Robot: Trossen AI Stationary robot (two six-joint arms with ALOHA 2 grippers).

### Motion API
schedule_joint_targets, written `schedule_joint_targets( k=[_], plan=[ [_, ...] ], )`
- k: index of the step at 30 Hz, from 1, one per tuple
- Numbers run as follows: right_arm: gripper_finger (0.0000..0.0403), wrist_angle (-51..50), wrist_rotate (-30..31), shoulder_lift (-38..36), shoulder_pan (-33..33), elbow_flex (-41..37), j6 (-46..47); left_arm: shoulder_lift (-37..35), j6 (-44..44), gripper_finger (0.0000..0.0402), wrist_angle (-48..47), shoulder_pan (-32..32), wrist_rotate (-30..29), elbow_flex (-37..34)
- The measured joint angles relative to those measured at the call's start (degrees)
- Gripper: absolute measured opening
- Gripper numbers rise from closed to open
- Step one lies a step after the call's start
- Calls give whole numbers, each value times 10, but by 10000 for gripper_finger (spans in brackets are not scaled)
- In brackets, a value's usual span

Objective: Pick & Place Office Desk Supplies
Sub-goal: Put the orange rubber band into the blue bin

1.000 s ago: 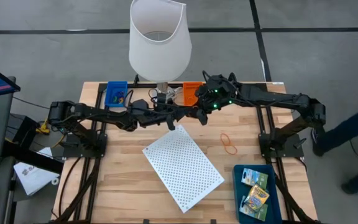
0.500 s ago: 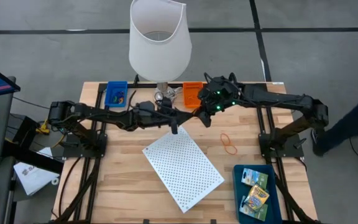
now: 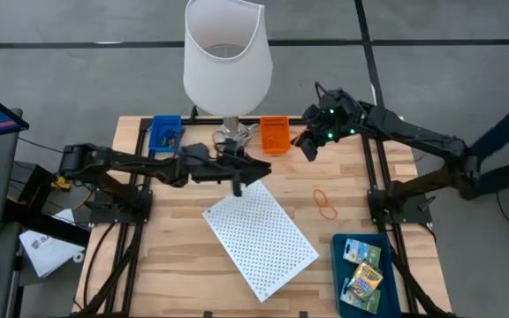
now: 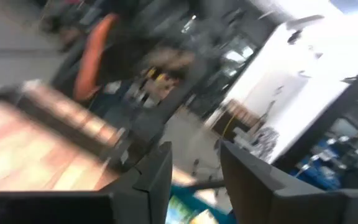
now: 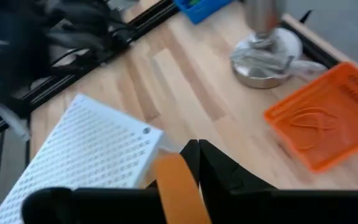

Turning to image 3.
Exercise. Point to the blue plastic basket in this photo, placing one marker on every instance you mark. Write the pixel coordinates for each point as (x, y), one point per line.
(159, 126)

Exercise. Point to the green yellow crayon box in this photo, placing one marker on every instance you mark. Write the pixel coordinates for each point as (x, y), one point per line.
(365, 280)

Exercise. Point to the green blue card pack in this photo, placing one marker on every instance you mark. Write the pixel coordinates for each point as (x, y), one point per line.
(369, 305)
(360, 249)

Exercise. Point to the teal plastic tray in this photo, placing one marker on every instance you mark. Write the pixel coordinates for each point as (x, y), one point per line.
(338, 274)

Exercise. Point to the white perforated metal shelf riser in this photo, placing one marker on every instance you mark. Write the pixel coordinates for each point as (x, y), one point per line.
(259, 238)

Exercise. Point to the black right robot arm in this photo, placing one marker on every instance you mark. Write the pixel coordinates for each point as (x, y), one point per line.
(413, 132)

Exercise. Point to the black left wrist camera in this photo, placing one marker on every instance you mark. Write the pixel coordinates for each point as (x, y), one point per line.
(233, 147)

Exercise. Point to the black aluminium table frame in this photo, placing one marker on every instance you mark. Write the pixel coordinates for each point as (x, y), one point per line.
(371, 176)

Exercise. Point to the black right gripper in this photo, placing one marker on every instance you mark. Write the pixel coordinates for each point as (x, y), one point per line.
(334, 130)

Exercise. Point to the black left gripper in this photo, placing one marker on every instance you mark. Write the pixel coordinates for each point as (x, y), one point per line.
(210, 168)

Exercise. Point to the silver lamp with white shade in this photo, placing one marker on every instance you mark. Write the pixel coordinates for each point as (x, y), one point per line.
(225, 75)

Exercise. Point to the white tape roll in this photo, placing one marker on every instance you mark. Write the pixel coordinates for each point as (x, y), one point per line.
(78, 257)

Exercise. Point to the white printed paper sheets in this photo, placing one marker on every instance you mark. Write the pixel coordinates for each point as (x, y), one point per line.
(47, 252)

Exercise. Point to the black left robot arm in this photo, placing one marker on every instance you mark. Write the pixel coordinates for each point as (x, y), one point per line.
(126, 161)

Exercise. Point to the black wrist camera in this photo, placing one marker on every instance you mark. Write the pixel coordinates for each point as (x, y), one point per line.
(233, 147)
(338, 102)

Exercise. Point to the orange plastic basket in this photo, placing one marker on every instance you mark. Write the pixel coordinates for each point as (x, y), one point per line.
(276, 132)

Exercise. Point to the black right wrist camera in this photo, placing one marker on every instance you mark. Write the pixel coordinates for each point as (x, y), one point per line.
(338, 102)

